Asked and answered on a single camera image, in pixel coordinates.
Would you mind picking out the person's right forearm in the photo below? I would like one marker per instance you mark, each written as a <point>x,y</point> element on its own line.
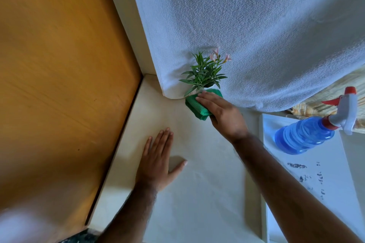
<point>285,188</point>

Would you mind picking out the person's left hand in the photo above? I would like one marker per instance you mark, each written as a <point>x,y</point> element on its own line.
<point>154,166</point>

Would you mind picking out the person's left forearm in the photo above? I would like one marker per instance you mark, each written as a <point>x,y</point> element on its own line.
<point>131,214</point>

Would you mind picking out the person's left thumb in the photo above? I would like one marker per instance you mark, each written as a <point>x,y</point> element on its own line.
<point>178,169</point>

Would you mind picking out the green cleaning cloth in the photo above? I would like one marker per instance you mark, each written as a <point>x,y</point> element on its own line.
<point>196,109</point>

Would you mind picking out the person's right thumb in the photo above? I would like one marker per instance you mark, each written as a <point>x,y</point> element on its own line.
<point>214,121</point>

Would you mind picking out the orange wooden panel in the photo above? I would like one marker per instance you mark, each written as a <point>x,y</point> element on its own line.
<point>57,80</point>

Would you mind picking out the white textured mattress cover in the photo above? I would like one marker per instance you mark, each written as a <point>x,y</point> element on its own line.
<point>256,29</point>

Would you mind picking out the person's right hand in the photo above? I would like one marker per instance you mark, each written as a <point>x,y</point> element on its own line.
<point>226,119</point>

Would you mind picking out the white flat box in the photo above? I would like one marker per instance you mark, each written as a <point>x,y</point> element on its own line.
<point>330,166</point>

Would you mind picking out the cream bed frame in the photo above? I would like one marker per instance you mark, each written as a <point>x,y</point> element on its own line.
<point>128,17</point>

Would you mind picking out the blue spray bottle red nozzle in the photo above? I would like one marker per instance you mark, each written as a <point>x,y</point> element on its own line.
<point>305,134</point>

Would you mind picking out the small potted plant pink flowers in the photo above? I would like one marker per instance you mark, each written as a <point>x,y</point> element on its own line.
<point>204,73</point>

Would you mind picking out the person's left little finger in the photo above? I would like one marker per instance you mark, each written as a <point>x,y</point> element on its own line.
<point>147,146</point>

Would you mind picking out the dark patterned fabric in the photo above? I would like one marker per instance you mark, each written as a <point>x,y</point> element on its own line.
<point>81,237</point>

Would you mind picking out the person's left middle finger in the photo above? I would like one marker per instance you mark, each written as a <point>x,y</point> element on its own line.
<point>164,140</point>

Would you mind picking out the yellow patterned fabric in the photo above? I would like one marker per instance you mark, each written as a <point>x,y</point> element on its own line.
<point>316,103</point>

